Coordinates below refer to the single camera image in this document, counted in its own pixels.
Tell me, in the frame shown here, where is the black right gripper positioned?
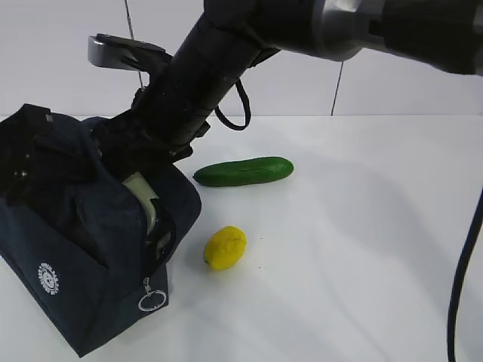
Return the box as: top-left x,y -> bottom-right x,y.
90,56 -> 226,177

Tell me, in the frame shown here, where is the silver zipper pull ring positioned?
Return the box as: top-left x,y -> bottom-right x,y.
137,278 -> 167,312

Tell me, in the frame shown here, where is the green lidded glass container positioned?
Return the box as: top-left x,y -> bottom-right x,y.
122,172 -> 174,265

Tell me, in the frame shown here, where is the dark blue fabric bag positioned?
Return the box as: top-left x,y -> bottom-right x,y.
1,118 -> 202,356

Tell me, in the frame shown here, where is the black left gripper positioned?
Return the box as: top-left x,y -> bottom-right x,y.
1,109 -> 94,206

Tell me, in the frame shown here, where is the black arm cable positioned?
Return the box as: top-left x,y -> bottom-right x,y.
447,180 -> 483,362

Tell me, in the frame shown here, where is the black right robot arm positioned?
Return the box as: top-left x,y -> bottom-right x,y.
88,1 -> 482,179

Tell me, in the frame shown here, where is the yellow lemon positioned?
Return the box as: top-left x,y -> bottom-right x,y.
203,226 -> 248,271

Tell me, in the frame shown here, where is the green cucumber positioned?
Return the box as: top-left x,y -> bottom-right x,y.
193,156 -> 294,188

